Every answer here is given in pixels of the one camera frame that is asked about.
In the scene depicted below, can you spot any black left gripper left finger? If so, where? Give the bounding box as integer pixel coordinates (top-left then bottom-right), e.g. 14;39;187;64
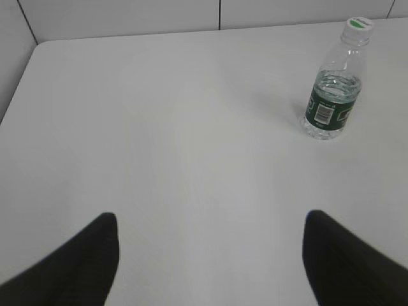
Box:
1;212;120;305

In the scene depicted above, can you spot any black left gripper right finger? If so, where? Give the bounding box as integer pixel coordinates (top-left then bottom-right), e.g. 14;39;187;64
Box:
302;210;407;305

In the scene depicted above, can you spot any clear Cestbon water bottle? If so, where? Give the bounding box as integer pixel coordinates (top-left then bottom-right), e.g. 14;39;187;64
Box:
301;34;370;140

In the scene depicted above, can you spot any white green bottle cap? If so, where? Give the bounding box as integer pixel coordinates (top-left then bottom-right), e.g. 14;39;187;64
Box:
342;17;374;40

